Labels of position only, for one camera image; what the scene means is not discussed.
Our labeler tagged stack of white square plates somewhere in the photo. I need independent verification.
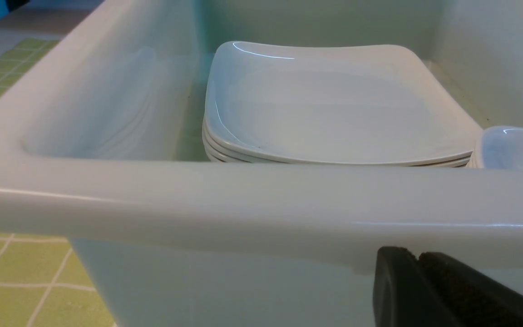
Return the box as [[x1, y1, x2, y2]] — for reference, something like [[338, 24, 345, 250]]
[[202, 41, 483, 167]]

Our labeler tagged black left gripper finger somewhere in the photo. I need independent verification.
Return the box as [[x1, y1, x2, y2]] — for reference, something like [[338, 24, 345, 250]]
[[372, 247, 523, 327]]

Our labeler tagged green checkered tablecloth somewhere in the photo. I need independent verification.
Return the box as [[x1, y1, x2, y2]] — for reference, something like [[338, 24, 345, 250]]
[[0, 37, 115, 327]]

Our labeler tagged white bowl in tub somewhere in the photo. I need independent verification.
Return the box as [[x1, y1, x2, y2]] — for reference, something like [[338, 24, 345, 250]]
[[466, 126, 523, 170]]

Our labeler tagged large white plastic tub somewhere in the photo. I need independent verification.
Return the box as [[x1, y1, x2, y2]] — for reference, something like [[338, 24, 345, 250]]
[[0, 0, 523, 327]]

